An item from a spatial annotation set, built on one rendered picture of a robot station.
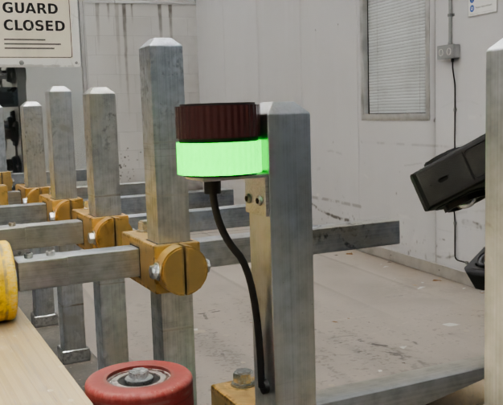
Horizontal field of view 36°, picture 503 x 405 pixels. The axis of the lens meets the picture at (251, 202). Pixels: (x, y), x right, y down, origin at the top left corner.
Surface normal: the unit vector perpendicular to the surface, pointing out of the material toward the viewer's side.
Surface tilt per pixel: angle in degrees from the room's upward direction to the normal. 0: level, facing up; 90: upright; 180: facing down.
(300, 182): 90
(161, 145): 90
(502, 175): 90
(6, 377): 0
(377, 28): 90
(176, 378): 0
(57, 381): 0
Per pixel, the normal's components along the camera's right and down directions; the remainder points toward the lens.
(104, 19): 0.36, 0.10
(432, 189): -0.67, 0.07
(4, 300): 0.42, 0.41
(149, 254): -0.90, 0.08
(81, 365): -0.03, -0.99
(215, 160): -0.05, 0.12
